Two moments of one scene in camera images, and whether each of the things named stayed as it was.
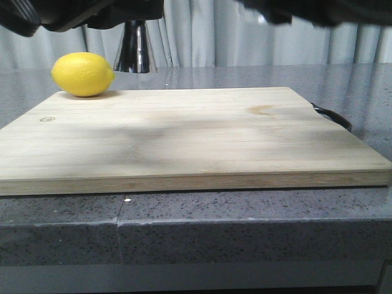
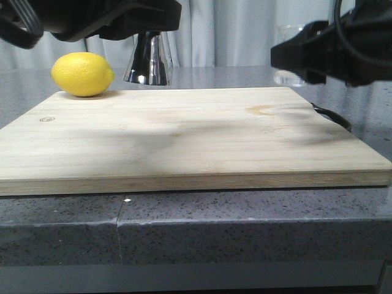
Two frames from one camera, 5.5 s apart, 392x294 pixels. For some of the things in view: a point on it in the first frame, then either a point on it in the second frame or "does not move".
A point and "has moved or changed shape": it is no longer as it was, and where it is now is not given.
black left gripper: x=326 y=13 -> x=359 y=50
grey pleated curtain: x=207 y=33 does not move
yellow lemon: x=82 y=74 does not move
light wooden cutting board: x=180 y=139 does not move
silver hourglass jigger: x=135 y=53 has moved or changed shape
